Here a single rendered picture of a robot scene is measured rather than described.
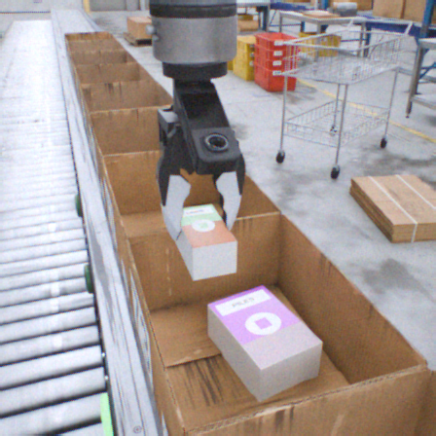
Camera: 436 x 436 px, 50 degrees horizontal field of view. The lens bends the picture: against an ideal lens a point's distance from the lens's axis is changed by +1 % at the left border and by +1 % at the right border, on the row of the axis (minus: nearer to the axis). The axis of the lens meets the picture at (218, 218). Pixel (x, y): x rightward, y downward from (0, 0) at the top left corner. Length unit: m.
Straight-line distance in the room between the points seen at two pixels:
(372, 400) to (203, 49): 0.42
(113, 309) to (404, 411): 0.52
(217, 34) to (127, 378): 0.52
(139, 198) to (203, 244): 0.67
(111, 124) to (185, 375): 0.96
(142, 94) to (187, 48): 1.44
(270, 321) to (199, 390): 0.15
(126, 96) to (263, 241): 1.18
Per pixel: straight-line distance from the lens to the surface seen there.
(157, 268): 0.83
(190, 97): 0.51
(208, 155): 0.45
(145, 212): 1.21
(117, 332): 0.85
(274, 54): 6.16
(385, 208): 3.05
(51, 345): 1.08
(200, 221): 0.59
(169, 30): 0.49
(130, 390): 0.75
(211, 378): 0.77
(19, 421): 0.95
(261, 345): 0.71
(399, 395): 0.60
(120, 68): 2.30
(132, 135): 1.55
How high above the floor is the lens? 1.45
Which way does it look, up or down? 29 degrees down
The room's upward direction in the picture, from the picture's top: straight up
